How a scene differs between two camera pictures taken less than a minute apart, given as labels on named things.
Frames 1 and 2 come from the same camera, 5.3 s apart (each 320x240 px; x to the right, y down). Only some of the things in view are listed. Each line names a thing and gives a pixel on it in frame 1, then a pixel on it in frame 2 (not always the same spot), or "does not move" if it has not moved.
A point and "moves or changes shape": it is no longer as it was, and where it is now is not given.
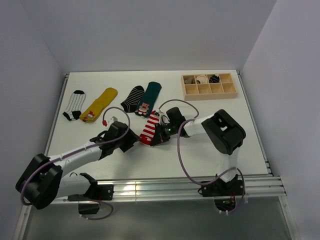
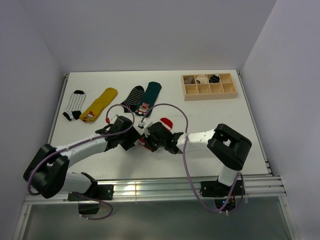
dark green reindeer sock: x=150 y=94 does not move
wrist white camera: x=164 y=119 -> x=146 y=123
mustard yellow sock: x=97 y=107 does not move
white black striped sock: x=73 y=110 does not move
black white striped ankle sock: x=129 y=105 does not move
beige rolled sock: x=190 y=81 does not move
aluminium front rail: x=261 y=186 does not move
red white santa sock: x=147 y=135 moves or changes shape
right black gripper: x=159 y=136 -> x=148 y=143
